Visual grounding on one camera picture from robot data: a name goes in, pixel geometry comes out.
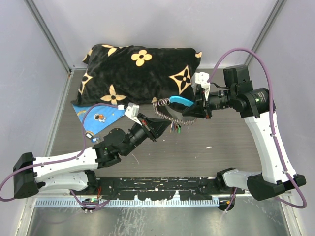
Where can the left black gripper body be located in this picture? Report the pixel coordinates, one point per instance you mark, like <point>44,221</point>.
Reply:
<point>146,127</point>

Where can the loose blue tagged key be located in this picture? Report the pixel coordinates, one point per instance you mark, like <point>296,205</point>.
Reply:
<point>95,139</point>

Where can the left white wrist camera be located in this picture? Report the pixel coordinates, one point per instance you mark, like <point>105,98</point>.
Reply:
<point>131,111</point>

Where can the white slotted cable duct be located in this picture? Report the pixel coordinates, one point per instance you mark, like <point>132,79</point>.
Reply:
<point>175,202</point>

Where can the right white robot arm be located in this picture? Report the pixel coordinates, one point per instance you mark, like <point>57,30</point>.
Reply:
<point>277,175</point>

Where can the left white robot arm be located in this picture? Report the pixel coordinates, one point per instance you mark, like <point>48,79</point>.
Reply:
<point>69,171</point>

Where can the blue cartoon cloth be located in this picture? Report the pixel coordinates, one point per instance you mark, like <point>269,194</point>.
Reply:
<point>101,117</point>

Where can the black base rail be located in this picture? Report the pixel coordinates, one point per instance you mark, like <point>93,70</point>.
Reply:
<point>155,188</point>

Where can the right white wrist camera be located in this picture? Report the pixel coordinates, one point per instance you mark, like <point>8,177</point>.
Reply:
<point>201,78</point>

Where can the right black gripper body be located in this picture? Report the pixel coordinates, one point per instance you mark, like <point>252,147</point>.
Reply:
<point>201,100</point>

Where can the black floral plush pillow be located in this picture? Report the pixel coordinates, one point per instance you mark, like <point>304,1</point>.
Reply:
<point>119,75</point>

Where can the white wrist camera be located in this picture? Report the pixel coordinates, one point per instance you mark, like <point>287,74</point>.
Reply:
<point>131,111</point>
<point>201,78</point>

